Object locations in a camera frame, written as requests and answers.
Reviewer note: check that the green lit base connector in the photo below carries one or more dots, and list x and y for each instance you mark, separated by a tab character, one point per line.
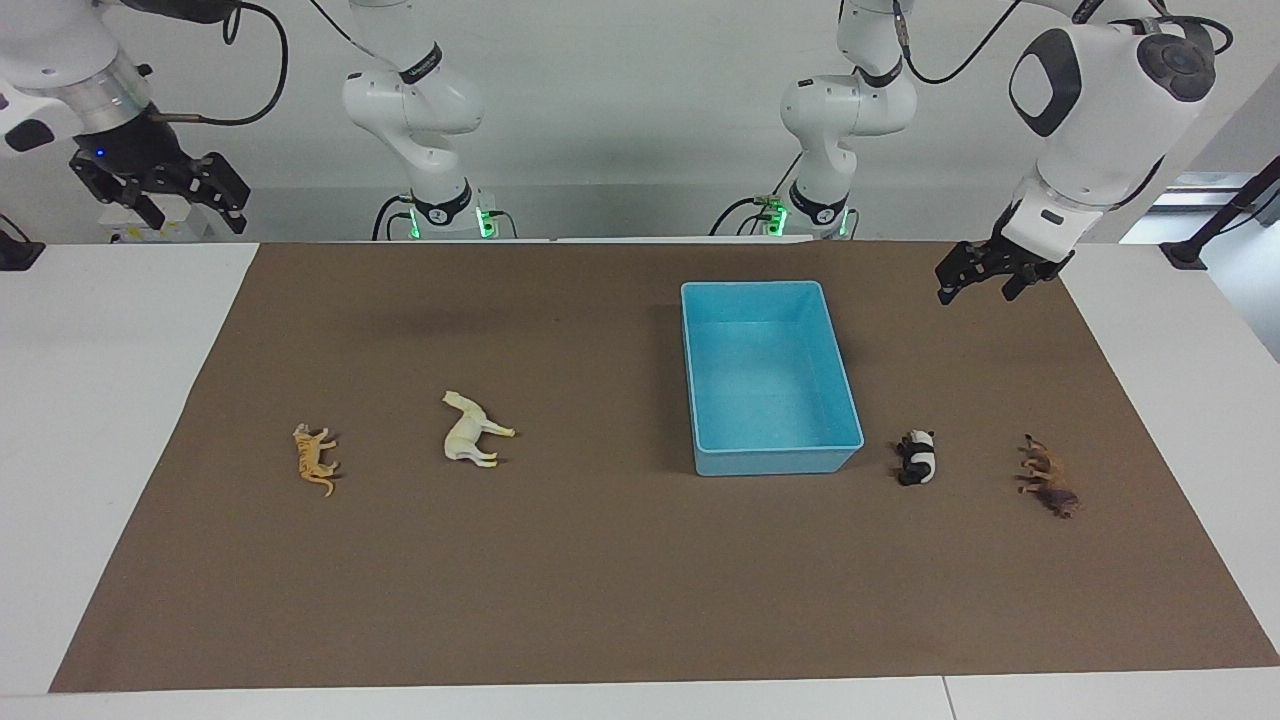
770	215
487	222

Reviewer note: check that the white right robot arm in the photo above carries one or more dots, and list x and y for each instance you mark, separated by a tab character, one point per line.
410	100

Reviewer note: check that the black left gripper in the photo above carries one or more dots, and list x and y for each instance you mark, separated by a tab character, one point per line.
1015	255

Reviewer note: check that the orange tiger toy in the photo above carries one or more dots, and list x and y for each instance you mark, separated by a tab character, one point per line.
314	458

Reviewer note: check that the blue plastic storage box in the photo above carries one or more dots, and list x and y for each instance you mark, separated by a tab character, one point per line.
770	380

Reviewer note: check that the small black table clamp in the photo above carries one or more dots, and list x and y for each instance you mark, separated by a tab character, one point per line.
18	252

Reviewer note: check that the cream white horse toy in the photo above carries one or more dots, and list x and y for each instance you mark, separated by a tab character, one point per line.
467	432

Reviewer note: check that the grey window sill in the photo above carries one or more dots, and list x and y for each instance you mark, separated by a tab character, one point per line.
1200	192

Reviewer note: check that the brown table mat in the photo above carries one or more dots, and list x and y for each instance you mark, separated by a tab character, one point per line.
600	580

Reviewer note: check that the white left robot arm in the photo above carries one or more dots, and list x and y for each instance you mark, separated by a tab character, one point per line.
1100	110

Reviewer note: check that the brown lion toy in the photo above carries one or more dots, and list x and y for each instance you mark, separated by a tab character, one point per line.
1045	475

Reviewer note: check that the white power strip box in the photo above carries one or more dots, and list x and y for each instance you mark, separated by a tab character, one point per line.
185	222

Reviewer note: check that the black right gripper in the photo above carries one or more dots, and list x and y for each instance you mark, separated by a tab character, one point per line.
135	150

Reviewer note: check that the black clamp with pole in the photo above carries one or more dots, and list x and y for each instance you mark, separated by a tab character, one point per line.
1215	215

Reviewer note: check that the black white panda toy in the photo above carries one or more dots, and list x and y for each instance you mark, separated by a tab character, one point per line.
918	460

